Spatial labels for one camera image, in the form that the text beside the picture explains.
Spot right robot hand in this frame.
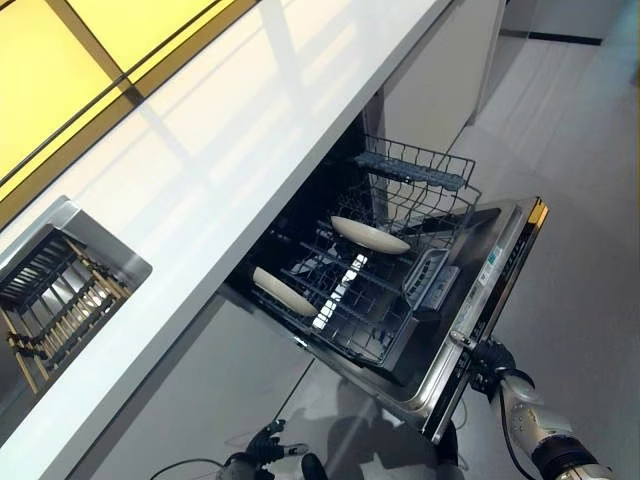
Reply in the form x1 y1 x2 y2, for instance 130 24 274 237
464 337 517 392

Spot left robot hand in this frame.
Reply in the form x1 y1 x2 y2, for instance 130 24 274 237
244 419 309 470

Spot cream round plate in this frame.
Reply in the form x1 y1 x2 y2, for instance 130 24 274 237
329 215 413 257
252 266 320 318

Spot black built-in dishwasher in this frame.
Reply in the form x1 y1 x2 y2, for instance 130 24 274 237
223 99 551 447

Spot black robot foot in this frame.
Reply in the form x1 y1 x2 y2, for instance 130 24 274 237
301 452 327 480

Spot white cabinet door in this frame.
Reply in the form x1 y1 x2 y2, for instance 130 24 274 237
112 292 321 480

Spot stainless steel kitchen sink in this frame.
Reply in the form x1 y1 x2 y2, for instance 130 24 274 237
0 194 154 401

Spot black dish drying rack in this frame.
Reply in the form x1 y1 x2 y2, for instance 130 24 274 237
0 223 134 396

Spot white cabinet end panel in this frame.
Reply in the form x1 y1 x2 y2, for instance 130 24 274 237
382 0 507 154

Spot tall grey cabinet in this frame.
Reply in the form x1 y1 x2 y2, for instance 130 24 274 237
498 0 626 47

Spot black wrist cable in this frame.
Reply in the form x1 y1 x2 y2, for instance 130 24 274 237
148 453 229 480
488 367 539 480

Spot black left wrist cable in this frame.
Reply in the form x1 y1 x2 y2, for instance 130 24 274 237
148 453 229 480

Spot wire dishwasher plate rack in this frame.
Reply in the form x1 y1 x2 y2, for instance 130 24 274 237
248 209 451 372

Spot wire dishwasher rack with handle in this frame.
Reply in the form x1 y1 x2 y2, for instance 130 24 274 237
339 133 482 237

